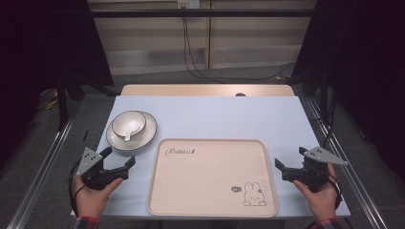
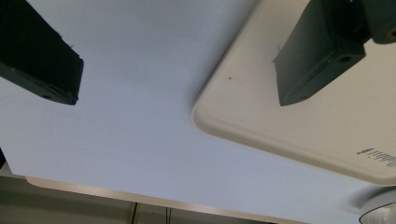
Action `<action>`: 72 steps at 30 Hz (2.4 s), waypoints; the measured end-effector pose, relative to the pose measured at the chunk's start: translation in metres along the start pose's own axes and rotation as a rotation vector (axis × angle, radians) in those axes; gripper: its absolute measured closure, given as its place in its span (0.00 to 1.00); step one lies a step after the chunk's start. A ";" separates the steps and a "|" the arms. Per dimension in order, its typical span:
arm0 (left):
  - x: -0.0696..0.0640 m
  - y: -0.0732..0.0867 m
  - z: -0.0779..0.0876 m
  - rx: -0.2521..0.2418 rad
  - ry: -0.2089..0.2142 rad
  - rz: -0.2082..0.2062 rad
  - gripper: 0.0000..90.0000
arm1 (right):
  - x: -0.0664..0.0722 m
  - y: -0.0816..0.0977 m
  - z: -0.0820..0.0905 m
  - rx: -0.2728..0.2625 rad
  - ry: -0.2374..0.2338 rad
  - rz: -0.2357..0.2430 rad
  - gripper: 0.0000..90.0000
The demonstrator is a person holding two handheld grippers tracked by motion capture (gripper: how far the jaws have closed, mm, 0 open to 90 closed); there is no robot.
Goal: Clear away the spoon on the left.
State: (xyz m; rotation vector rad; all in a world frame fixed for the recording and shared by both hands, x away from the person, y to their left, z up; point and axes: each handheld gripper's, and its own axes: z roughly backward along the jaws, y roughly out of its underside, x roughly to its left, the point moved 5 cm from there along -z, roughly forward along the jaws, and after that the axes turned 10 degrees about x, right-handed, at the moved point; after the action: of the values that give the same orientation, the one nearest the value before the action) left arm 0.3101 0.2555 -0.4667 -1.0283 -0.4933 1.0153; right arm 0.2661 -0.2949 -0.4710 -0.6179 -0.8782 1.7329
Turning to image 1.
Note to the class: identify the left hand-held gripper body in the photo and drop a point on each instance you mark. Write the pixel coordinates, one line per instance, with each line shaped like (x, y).
(95, 176)

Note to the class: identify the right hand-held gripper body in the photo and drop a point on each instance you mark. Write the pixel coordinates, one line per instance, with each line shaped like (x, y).
(313, 175)

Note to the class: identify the person's left hand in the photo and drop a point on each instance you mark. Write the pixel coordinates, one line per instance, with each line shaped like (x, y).
(90, 200)

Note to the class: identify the person's right hand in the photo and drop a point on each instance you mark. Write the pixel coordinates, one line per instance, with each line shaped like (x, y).
(323, 202)

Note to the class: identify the small black stick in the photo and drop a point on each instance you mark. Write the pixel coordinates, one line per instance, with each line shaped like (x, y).
(85, 135)

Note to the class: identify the white ceramic spoon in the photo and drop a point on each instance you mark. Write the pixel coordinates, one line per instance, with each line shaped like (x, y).
(130, 132)

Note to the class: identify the white plate with dark rim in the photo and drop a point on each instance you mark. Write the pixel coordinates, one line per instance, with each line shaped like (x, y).
(144, 135)

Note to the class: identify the white bowl with dark rim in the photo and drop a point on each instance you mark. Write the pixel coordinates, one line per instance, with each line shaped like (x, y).
(122, 124)

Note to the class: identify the black metal stand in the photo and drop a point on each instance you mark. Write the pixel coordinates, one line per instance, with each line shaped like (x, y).
(62, 101)

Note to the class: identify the light blue table mat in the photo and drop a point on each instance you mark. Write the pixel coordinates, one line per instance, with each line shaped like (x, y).
(223, 117)

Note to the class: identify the beige tray with rabbit print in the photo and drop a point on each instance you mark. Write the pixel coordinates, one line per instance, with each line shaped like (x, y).
(207, 181)

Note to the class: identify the wooden table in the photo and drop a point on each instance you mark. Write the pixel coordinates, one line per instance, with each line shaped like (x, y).
(191, 90)

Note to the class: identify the dark curtain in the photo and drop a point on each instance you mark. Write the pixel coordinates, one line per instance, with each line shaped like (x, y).
(41, 41)
(366, 63)

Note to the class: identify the black horizontal bar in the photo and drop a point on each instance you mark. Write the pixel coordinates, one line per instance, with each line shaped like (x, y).
(197, 13)

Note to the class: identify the metal floor rail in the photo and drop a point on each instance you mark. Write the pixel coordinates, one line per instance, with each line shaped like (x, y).
(41, 171)
(350, 171)

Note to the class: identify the white wall socket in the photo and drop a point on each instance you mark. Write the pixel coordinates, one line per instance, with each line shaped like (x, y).
(188, 3)

